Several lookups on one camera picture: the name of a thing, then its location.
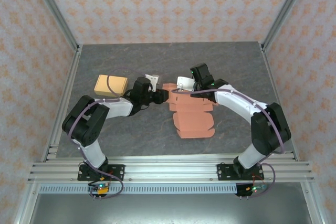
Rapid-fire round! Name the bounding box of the aluminium table side rail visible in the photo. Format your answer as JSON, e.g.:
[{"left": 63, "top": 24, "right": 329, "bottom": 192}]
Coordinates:
[
  {"left": 40, "top": 45, "right": 83, "bottom": 162},
  {"left": 259, "top": 42, "right": 300, "bottom": 162}
]

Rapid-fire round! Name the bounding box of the pink cardboard paper box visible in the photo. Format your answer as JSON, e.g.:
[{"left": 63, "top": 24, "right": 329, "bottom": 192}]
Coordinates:
[{"left": 162, "top": 82, "right": 216, "bottom": 140}]

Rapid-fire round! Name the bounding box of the small circuit board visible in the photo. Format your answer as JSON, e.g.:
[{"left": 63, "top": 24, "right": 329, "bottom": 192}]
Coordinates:
[
  {"left": 245, "top": 184, "right": 268, "bottom": 194},
  {"left": 88, "top": 182, "right": 110, "bottom": 196}
]

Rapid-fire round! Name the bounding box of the grey metal panel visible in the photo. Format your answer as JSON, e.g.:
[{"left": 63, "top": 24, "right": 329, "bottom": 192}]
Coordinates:
[{"left": 26, "top": 194, "right": 316, "bottom": 224}]

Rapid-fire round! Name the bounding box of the grey slotted cable duct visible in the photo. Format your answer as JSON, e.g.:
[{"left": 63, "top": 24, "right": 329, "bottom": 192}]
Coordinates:
[{"left": 38, "top": 184, "right": 295, "bottom": 195}]

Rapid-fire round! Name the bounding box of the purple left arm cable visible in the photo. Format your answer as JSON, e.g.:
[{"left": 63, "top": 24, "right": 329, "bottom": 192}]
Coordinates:
[{"left": 67, "top": 68, "right": 149, "bottom": 200}]

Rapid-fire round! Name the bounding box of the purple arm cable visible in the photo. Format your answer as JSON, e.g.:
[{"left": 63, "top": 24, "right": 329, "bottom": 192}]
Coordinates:
[
  {"left": 170, "top": 87, "right": 287, "bottom": 198},
  {"left": 67, "top": 68, "right": 149, "bottom": 200}
]

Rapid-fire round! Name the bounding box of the aluminium mounting rail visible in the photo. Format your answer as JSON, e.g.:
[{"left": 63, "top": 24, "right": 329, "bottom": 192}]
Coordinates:
[{"left": 27, "top": 155, "right": 315, "bottom": 183}]

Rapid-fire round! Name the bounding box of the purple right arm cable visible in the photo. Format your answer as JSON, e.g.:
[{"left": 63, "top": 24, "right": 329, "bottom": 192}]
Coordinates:
[{"left": 170, "top": 87, "right": 287, "bottom": 198}]

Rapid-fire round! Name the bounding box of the aluminium frame post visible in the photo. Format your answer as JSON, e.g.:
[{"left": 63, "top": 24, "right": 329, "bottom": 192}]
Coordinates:
[
  {"left": 261, "top": 0, "right": 313, "bottom": 51},
  {"left": 28, "top": 0, "right": 80, "bottom": 51}
]

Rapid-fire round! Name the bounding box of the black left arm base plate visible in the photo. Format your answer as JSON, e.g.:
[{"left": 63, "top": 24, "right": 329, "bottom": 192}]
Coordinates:
[{"left": 77, "top": 164, "right": 125, "bottom": 182}]

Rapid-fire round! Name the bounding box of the yellow cardboard paper box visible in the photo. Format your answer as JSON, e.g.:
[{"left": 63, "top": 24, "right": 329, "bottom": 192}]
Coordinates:
[{"left": 93, "top": 74, "right": 129, "bottom": 96}]

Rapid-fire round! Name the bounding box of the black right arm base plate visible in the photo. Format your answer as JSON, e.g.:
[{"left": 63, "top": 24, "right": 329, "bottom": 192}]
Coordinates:
[{"left": 217, "top": 163, "right": 265, "bottom": 182}]

